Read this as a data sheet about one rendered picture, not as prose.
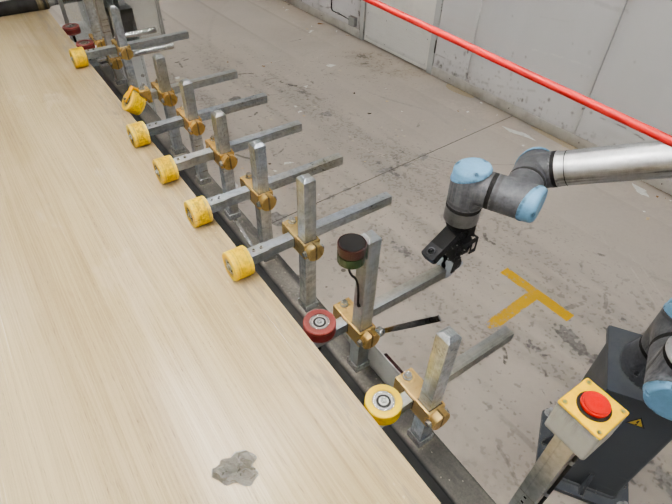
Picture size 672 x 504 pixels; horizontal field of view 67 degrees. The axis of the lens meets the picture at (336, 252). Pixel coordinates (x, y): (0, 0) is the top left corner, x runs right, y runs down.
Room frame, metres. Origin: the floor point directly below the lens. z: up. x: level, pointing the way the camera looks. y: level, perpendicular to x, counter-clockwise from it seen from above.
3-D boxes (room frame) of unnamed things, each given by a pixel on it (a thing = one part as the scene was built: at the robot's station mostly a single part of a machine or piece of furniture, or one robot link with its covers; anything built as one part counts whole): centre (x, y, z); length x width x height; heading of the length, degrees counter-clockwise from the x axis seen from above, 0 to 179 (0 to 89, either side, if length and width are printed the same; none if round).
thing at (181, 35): (2.27, 0.94, 0.95); 0.50 x 0.04 x 0.04; 126
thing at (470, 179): (1.02, -0.32, 1.13); 0.10 x 0.09 x 0.12; 62
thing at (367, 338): (0.81, -0.05, 0.85); 0.14 x 0.06 x 0.05; 36
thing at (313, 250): (1.01, 0.09, 0.95); 0.14 x 0.06 x 0.05; 36
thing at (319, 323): (0.76, 0.03, 0.85); 0.08 x 0.08 x 0.11
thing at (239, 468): (0.41, 0.17, 0.91); 0.09 x 0.07 x 0.02; 93
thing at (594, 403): (0.38, -0.37, 1.22); 0.04 x 0.04 x 0.02
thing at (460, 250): (1.03, -0.33, 0.97); 0.09 x 0.08 x 0.12; 126
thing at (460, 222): (1.02, -0.32, 1.05); 0.10 x 0.09 x 0.05; 36
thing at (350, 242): (0.76, -0.03, 1.06); 0.06 x 0.06 x 0.22; 36
